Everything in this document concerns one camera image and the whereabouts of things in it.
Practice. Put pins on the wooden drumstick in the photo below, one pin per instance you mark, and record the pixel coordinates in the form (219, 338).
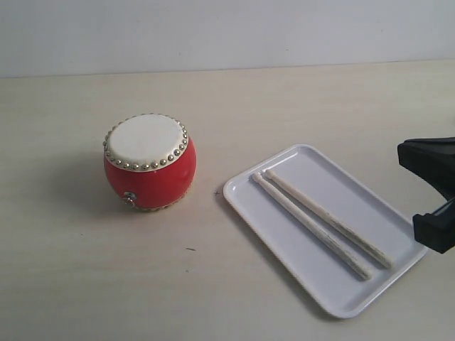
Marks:
(330, 219)
(319, 232)

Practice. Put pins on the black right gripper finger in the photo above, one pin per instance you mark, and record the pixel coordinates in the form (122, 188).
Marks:
(436, 230)
(432, 160)

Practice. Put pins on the white plastic tray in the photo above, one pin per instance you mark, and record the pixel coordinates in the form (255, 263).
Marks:
(335, 286)

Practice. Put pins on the small red drum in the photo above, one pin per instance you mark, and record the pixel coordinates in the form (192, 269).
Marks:
(149, 160)

